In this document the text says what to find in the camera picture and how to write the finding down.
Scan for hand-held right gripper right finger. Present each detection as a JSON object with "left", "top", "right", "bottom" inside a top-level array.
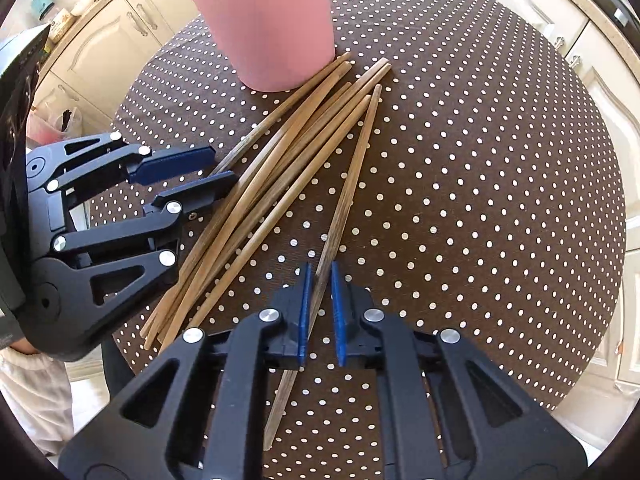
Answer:
[{"left": 330, "top": 261, "right": 586, "bottom": 480}]

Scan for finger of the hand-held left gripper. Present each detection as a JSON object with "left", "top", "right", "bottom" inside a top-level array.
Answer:
[
  {"left": 47, "top": 131, "right": 216, "bottom": 197},
  {"left": 50, "top": 170, "right": 239, "bottom": 328}
]

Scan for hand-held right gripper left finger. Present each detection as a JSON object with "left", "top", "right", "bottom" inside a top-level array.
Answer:
[{"left": 59, "top": 262, "right": 314, "bottom": 480}]

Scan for bunch of wooden chopsticks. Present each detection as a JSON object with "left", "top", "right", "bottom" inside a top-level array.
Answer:
[{"left": 140, "top": 51, "right": 392, "bottom": 353}]

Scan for single wooden chopstick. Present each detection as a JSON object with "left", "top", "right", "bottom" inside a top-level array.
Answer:
[{"left": 263, "top": 84, "right": 383, "bottom": 451}]

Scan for pink cup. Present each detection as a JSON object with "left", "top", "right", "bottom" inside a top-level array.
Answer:
[{"left": 172, "top": 0, "right": 335, "bottom": 93}]

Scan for clear plastic bag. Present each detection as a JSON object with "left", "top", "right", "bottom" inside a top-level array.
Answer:
[{"left": 27, "top": 105, "right": 83, "bottom": 147}]

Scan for glass jar with teal lid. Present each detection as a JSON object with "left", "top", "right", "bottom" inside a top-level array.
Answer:
[{"left": 32, "top": 0, "right": 71, "bottom": 41}]

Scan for brown polka dot tablecloth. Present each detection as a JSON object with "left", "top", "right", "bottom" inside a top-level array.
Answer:
[{"left": 87, "top": 0, "right": 628, "bottom": 480}]

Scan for person's white trousers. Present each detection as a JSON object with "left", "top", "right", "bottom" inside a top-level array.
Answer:
[{"left": 0, "top": 345, "right": 76, "bottom": 456}]

